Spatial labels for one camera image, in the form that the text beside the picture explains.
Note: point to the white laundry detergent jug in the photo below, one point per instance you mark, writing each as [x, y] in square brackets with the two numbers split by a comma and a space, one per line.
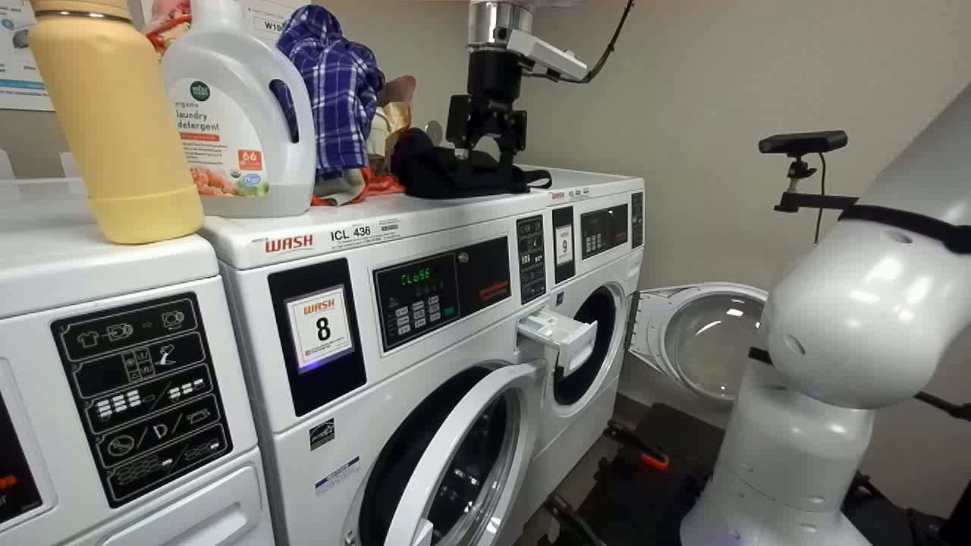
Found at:
[239, 123]

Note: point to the black camera on stand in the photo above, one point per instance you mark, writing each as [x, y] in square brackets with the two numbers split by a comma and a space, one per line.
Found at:
[805, 145]

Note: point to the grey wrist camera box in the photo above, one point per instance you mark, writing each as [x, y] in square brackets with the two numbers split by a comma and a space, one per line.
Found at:
[547, 54]

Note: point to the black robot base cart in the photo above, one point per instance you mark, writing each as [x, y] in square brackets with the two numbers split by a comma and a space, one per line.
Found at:
[647, 486]

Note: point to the white washer with symbol panel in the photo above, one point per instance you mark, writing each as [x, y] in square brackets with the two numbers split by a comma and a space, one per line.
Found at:
[124, 406]

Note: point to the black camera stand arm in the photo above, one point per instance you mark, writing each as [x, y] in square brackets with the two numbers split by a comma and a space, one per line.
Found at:
[808, 201]

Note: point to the yellow bottle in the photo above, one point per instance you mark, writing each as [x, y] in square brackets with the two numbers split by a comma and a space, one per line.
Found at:
[115, 132]

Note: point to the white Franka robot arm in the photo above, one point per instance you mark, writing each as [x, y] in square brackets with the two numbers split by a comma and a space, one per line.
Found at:
[860, 322]

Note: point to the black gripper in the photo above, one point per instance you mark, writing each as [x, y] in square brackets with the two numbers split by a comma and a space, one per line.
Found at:
[495, 81]

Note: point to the red white package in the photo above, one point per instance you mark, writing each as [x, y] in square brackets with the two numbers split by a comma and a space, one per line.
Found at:
[167, 22]

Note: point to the round washer door black rim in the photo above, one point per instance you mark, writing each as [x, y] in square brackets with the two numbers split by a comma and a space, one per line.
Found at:
[444, 457]

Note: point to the white detergent drawer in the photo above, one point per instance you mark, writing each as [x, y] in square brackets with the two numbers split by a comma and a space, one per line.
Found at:
[560, 337]

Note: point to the white washer door glass bowl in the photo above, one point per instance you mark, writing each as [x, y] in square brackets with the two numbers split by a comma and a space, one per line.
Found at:
[708, 337]

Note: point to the wall poster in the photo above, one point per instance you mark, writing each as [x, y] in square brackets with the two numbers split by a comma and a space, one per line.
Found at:
[16, 49]

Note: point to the white washer numbered eight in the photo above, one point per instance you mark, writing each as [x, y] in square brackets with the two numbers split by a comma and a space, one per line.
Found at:
[404, 306]

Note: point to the blue plaid cloth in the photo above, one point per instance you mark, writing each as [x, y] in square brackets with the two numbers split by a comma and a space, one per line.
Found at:
[337, 92]

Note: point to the white washer with open drawer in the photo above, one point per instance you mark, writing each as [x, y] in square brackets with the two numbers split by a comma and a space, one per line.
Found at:
[597, 252]

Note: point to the orange cloth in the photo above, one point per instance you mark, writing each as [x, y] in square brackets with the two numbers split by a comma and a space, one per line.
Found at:
[378, 185]

